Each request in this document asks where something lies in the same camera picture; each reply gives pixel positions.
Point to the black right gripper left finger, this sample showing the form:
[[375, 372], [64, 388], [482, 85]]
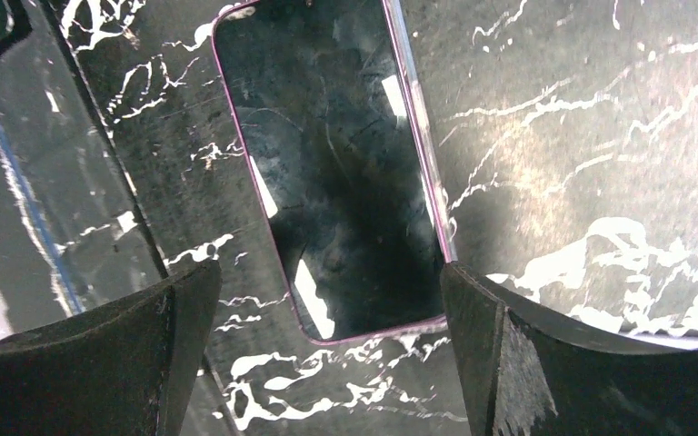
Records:
[[124, 368]]

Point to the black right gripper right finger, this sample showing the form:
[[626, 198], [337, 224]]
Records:
[[526, 369]]

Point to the clear phone case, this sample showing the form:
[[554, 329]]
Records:
[[421, 120]]

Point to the black phone left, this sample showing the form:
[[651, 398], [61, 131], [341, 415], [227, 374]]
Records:
[[71, 237]]

